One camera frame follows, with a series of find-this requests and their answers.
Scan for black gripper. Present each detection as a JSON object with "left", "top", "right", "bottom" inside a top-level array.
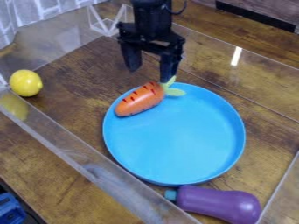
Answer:
[{"left": 116, "top": 0, "right": 186, "bottom": 83}]

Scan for orange toy carrot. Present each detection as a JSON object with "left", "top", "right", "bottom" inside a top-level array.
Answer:
[{"left": 114, "top": 77, "right": 185, "bottom": 116}]

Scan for round blue tray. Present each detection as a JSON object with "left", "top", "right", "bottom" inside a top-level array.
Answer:
[{"left": 102, "top": 82, "right": 245, "bottom": 186}]

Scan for yellow toy lemon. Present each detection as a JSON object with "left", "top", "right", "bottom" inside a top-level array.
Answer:
[{"left": 9, "top": 70, "right": 42, "bottom": 97}]

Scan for white mesh curtain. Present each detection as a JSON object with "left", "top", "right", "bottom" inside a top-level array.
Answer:
[{"left": 0, "top": 0, "right": 106, "bottom": 49}]

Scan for purple toy eggplant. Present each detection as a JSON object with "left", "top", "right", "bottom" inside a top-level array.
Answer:
[{"left": 164, "top": 185, "right": 261, "bottom": 224}]

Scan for blue device corner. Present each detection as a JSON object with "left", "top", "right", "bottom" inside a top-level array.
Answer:
[{"left": 0, "top": 192, "right": 25, "bottom": 224}]

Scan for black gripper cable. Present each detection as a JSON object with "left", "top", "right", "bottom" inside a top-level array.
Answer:
[{"left": 164, "top": 0, "right": 189, "bottom": 16}]

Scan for clear acrylic barrier wall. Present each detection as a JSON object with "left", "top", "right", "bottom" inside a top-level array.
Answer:
[{"left": 0, "top": 3, "right": 299, "bottom": 224}]

